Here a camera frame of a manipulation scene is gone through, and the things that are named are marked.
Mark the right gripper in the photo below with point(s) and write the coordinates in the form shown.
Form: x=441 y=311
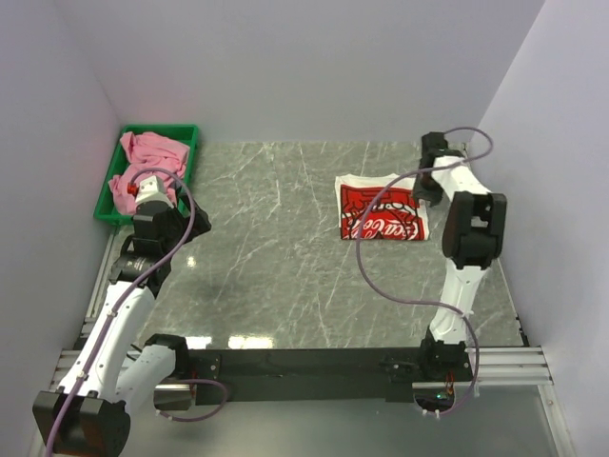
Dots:
x=433 y=196

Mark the white t-shirt with red print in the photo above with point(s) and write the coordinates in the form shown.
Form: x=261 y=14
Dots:
x=397 y=216

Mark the aluminium rail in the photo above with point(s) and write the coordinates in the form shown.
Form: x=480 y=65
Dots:
x=498 y=367

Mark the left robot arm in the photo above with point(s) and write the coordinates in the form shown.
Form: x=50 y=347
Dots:
x=89 y=412

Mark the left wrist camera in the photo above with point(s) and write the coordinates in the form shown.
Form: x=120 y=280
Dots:
x=151 y=189

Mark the pink t-shirt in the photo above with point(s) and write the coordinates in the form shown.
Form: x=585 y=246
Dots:
x=144 y=151

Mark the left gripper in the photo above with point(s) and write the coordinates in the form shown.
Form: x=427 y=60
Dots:
x=200 y=224

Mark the green plastic bin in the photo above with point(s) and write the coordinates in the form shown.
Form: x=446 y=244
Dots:
x=188 y=134

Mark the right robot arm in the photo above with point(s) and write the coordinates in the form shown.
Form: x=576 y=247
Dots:
x=472 y=239

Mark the black base beam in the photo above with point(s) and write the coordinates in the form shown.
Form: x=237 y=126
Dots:
x=324 y=374

